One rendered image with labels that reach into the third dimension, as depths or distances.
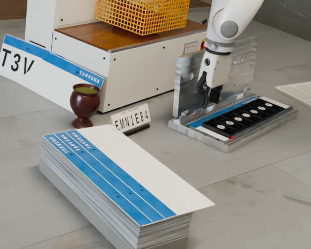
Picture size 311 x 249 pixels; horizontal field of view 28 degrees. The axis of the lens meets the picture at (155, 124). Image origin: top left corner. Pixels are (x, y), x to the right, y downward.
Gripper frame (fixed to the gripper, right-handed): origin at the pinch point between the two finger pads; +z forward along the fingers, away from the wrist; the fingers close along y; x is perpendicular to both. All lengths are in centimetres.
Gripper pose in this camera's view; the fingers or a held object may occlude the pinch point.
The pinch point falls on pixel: (208, 99)
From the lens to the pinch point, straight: 182.5
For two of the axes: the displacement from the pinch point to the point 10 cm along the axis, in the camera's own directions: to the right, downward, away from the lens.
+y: 6.0, -2.4, 7.6
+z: -1.5, 9.0, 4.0
